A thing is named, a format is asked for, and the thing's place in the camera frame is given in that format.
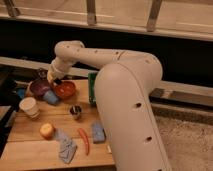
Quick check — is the red yellow apple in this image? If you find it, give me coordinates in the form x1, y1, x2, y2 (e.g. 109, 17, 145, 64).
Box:
39, 123, 55, 139

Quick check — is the blue grey cloth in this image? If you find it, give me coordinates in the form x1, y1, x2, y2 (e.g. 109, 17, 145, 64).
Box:
54, 129, 77, 164

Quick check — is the white paper cup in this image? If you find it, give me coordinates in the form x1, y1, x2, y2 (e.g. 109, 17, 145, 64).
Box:
19, 97, 40, 118

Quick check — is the orange bowl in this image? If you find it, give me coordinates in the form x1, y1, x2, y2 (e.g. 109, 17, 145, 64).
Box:
54, 81, 76, 99

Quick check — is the black dish brush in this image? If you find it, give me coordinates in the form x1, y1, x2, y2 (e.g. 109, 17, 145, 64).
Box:
37, 68, 62, 86

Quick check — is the purple bowl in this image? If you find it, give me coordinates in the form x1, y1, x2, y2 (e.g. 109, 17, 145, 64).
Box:
30, 79, 51, 96

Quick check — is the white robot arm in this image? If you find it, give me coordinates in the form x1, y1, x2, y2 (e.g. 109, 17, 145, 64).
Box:
48, 41, 172, 171

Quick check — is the small blue lid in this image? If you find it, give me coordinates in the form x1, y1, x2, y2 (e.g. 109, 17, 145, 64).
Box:
16, 88, 26, 99

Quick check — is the small metal cup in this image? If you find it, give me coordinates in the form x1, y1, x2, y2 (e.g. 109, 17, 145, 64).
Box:
70, 105, 82, 120

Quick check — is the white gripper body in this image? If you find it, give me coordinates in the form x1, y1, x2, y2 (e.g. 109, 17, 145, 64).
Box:
47, 57, 70, 83

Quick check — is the blue sponge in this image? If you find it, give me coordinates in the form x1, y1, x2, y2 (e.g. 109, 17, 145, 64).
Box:
91, 122, 105, 144

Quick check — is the red chili pepper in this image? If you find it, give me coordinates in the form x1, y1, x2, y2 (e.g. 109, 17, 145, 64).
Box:
78, 128, 90, 155

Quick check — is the green plastic tray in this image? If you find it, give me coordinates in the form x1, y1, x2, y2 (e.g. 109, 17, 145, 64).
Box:
88, 72, 97, 106

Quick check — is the blue plastic cup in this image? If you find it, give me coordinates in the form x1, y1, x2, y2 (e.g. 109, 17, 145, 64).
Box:
43, 90, 59, 105

